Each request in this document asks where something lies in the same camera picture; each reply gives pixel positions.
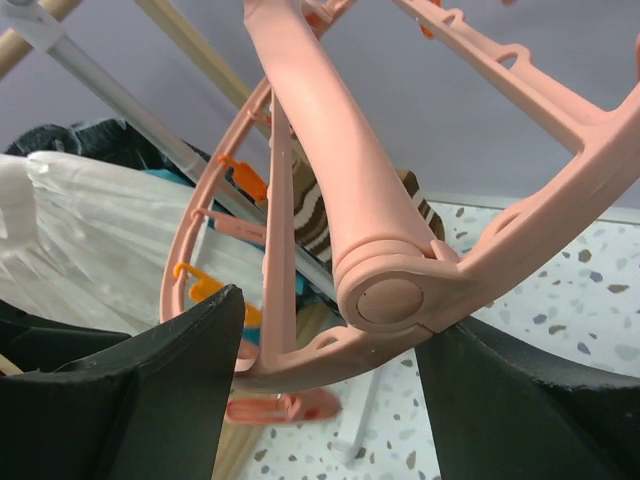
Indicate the dark patterned garment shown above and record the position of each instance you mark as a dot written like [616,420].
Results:
[111,140]

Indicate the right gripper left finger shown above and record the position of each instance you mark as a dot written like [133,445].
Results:
[34,344]

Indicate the brown striped sock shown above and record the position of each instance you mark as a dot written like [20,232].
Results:
[432,218]
[310,220]

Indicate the pink round clip hanger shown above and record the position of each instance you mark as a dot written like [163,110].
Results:
[396,283]

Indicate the pink clothes peg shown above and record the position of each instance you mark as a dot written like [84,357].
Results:
[288,408]

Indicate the white blouse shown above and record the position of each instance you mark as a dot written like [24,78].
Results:
[85,242]

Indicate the white metal clothes rail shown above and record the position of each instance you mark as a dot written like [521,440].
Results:
[150,130]

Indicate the teal cloth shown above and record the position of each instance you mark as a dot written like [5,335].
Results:
[229,260]

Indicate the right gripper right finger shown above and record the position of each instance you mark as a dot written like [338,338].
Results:
[500,408]

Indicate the orange clothes peg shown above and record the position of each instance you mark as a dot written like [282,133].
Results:
[246,178]

